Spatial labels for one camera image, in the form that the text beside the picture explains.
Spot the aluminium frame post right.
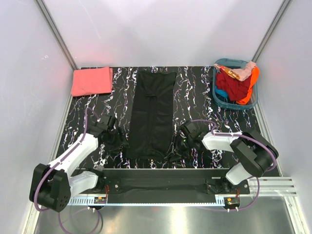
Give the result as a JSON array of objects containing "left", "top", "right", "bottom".
[{"left": 252, "top": 0, "right": 292, "bottom": 63}]

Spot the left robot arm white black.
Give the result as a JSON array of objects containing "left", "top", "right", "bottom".
[{"left": 29, "top": 115, "right": 127, "bottom": 213}]

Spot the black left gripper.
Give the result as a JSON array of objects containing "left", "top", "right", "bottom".
[{"left": 104, "top": 126, "right": 129, "bottom": 154}]

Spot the folded pink t shirt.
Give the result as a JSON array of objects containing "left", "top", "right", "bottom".
[{"left": 71, "top": 67, "right": 113, "bottom": 97}]

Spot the light pink t shirt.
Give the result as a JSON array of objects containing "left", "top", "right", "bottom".
[{"left": 214, "top": 61, "right": 256, "bottom": 81}]

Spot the aluminium rail front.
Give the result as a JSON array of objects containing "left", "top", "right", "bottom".
[{"left": 258, "top": 176, "right": 297, "bottom": 196}]

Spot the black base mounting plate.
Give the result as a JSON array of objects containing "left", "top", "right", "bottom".
[{"left": 103, "top": 169, "right": 250, "bottom": 199}]

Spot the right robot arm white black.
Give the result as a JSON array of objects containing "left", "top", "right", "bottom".
[{"left": 166, "top": 119, "right": 279, "bottom": 193}]

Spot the white slotted cable duct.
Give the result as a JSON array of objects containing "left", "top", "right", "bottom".
[{"left": 68, "top": 195, "right": 225, "bottom": 207}]

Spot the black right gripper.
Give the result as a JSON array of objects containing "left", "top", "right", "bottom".
[{"left": 164, "top": 135, "right": 194, "bottom": 162}]

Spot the orange t shirt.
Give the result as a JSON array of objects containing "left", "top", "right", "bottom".
[{"left": 236, "top": 66, "right": 260, "bottom": 105}]

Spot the aluminium frame post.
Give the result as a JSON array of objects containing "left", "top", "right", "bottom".
[
  {"left": 34, "top": 0, "right": 78, "bottom": 70},
  {"left": 252, "top": 0, "right": 292, "bottom": 63}
]

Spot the blue t shirt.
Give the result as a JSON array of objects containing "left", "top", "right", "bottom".
[{"left": 215, "top": 86, "right": 229, "bottom": 98}]

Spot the dark red t shirt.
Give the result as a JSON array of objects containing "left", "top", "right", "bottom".
[{"left": 215, "top": 72, "right": 250, "bottom": 101}]

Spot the teal plastic laundry basket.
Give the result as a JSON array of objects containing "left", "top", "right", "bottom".
[{"left": 213, "top": 58, "right": 260, "bottom": 110}]

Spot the black t shirt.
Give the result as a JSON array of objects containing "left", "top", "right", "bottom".
[{"left": 125, "top": 71, "right": 176, "bottom": 160}]

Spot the aluminium frame post left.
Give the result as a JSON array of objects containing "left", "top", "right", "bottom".
[{"left": 34, "top": 0, "right": 78, "bottom": 70}]

